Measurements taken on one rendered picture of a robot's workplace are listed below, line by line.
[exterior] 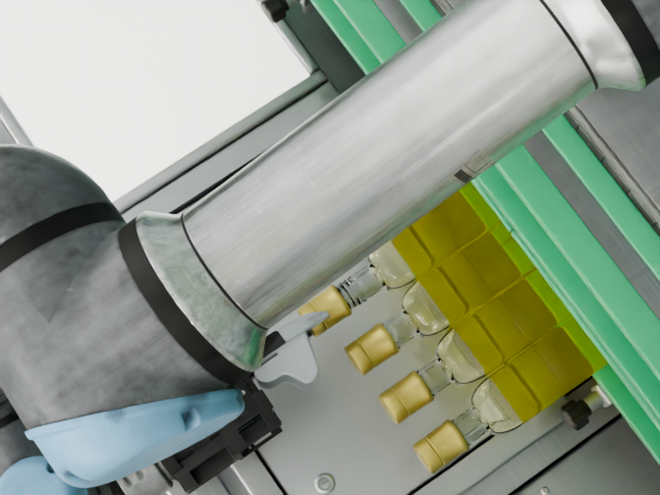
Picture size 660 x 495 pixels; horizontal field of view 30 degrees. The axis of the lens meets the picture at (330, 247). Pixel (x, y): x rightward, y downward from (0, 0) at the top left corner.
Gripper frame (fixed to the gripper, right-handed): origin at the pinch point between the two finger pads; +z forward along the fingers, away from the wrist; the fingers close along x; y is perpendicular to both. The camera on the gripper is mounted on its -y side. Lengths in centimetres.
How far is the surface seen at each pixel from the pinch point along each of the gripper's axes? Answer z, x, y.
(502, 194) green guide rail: 21.4, 6.3, 1.4
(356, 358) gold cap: 1.0, 1.7, 5.9
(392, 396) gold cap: 1.8, 1.8, 10.9
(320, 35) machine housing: 22.1, -16.6, -30.5
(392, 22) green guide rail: 24.0, 3.5, -20.4
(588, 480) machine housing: 16.2, -15.5, 29.6
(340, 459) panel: -5.0, -12.2, 12.3
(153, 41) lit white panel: 4.7, -13.0, -39.6
